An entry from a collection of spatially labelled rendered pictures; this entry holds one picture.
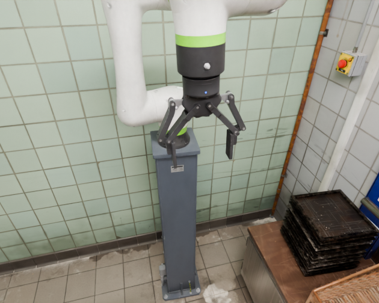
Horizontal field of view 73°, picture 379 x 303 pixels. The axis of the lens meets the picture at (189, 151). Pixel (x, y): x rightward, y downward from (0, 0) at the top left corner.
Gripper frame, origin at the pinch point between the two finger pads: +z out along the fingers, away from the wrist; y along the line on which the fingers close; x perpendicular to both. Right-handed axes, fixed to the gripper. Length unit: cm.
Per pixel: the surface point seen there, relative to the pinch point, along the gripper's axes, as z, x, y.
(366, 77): 7, -53, -94
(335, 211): 62, -22, -72
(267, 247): 90, -29, -43
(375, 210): 32, 1, -60
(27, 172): 56, -87, 85
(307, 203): 61, -30, -62
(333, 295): 86, 3, -60
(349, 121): 31, -53, -93
